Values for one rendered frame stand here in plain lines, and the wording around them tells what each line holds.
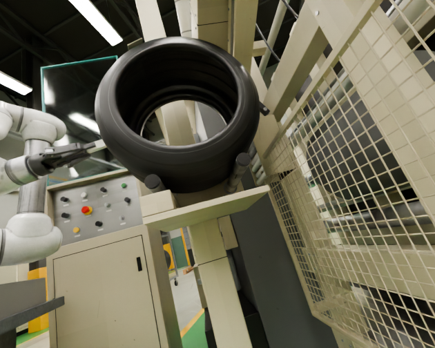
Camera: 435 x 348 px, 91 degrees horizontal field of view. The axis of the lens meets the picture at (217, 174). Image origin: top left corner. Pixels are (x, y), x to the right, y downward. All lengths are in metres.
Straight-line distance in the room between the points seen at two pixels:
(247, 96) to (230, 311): 0.82
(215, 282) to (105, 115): 0.74
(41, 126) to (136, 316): 1.09
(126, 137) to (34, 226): 0.71
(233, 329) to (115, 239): 0.78
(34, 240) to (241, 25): 1.30
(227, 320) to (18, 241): 0.92
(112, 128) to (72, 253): 0.91
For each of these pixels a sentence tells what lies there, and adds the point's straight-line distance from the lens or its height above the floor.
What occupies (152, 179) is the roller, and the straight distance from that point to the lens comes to 0.64.
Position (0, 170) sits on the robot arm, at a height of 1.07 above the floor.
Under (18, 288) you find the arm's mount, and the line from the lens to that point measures 1.16.
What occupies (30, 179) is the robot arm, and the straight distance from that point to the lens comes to 0.92.
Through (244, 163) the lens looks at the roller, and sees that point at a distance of 0.65.
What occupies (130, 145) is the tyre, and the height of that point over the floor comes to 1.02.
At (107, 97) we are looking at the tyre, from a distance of 0.80.
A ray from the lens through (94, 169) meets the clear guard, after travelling 1.56.
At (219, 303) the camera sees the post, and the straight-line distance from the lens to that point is 0.99.
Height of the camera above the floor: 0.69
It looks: 17 degrees up
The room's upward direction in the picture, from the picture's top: 17 degrees counter-clockwise
